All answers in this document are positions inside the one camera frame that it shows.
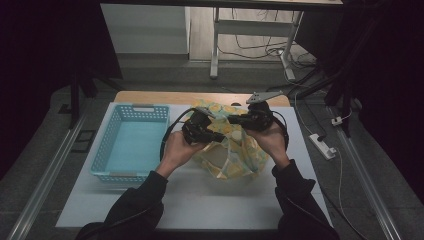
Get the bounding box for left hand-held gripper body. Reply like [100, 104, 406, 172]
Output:
[181, 106, 217, 146]

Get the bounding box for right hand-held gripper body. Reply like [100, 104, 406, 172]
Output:
[245, 90, 285, 132]

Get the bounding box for orange flower print bag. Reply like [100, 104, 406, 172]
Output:
[189, 98, 271, 181]

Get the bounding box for blue plastic basket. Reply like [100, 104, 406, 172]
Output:
[89, 103, 171, 186]

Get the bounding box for person's right hand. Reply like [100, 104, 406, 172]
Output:
[245, 121, 291, 172]

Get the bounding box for person's left hand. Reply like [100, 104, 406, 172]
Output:
[155, 130, 207, 180]

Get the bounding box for white power strip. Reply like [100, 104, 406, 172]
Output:
[308, 133, 337, 161]

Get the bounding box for white table mat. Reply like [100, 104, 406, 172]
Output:
[54, 102, 335, 231]

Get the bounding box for black stand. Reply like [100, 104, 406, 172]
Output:
[286, 65, 356, 138]
[67, 65, 125, 130]

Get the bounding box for white panel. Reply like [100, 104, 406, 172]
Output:
[100, 3, 191, 55]

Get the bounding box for black floor plate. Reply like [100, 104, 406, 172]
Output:
[71, 129, 98, 154]

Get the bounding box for black curtain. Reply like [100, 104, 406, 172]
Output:
[0, 0, 124, 182]
[295, 0, 424, 208]

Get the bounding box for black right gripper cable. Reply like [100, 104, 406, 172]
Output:
[270, 109, 290, 150]

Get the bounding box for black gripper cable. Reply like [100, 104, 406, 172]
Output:
[270, 109, 290, 150]
[159, 107, 196, 162]

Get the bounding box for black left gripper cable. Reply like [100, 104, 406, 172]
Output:
[159, 107, 196, 162]

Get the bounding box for black plug with cable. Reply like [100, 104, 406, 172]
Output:
[299, 98, 329, 142]

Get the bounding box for tangle of black floor cables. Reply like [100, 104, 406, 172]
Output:
[217, 7, 317, 69]

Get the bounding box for white desk frame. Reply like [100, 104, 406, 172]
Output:
[209, 7, 305, 81]

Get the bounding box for white power strip cable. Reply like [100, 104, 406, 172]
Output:
[332, 147, 368, 240]

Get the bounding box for aluminium floor rail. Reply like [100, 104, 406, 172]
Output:
[6, 99, 92, 240]
[327, 105, 404, 240]

